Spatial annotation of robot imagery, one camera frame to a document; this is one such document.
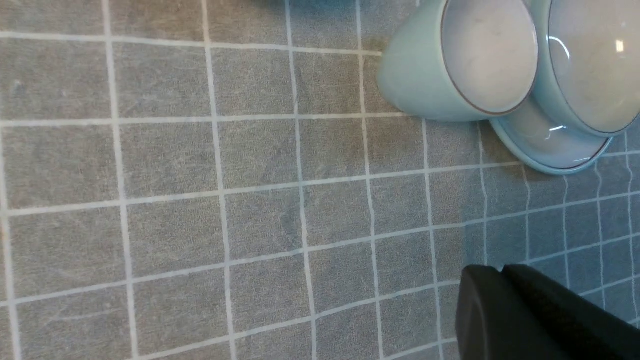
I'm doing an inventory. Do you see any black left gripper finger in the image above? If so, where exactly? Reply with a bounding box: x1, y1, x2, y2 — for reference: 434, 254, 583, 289
455, 264, 640, 360

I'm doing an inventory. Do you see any pale blue ceramic bowl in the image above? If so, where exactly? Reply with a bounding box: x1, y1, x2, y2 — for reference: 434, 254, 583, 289
529, 0, 640, 137

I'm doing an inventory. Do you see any pale blue ceramic cup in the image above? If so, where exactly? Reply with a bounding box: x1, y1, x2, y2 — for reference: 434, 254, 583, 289
376, 0, 538, 122

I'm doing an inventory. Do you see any pale blue large plate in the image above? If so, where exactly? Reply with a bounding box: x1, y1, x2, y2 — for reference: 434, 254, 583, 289
489, 96, 613, 176

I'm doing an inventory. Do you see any grey checked tablecloth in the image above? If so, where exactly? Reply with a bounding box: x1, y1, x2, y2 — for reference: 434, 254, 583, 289
0, 0, 639, 360

